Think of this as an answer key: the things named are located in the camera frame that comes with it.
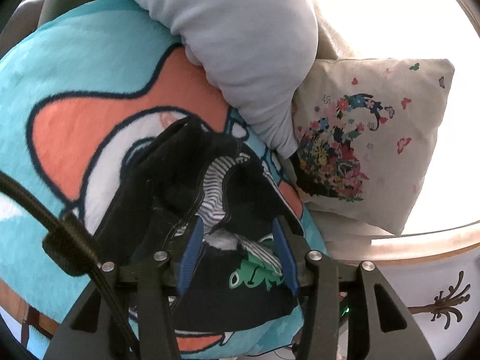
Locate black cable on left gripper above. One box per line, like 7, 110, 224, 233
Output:
0, 170, 142, 360

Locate black striped kids pants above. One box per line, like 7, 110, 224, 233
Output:
94, 116, 300, 333

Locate floral print cushion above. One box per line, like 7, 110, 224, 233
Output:
289, 58, 455, 235

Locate light grey pillow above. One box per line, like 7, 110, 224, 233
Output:
134, 0, 318, 158

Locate teal star cartoon blanket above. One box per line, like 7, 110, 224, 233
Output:
1, 0, 324, 359

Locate white decorated headboard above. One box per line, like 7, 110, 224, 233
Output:
312, 211, 479, 359

